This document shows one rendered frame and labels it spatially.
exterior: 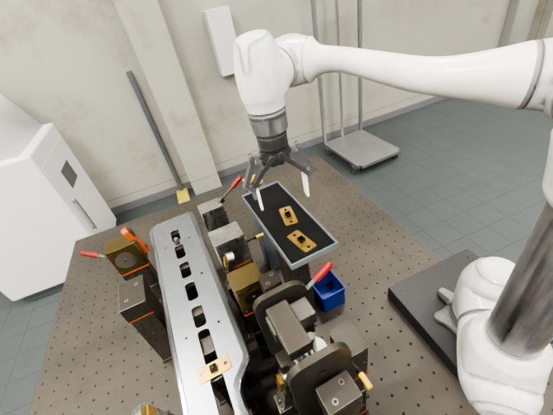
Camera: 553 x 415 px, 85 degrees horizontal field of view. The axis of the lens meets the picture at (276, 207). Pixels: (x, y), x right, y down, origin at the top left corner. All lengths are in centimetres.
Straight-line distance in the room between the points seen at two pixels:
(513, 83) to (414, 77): 14
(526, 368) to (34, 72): 334
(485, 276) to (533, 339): 24
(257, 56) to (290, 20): 274
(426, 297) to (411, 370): 25
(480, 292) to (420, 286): 31
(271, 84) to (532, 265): 56
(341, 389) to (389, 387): 47
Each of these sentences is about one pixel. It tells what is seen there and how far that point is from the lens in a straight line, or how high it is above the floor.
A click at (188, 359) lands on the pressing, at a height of 100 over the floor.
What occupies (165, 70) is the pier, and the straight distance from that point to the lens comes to 295.
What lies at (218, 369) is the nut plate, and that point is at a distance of 84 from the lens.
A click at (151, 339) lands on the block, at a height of 85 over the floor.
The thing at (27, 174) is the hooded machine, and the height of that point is 100.
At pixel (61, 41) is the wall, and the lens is 319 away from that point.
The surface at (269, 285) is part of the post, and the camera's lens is 81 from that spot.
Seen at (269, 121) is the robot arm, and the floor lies 147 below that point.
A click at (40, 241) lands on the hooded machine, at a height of 50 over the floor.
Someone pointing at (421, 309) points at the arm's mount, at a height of 76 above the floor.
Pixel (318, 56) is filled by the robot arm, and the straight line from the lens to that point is 78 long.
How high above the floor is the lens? 173
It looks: 37 degrees down
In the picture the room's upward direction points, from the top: 13 degrees counter-clockwise
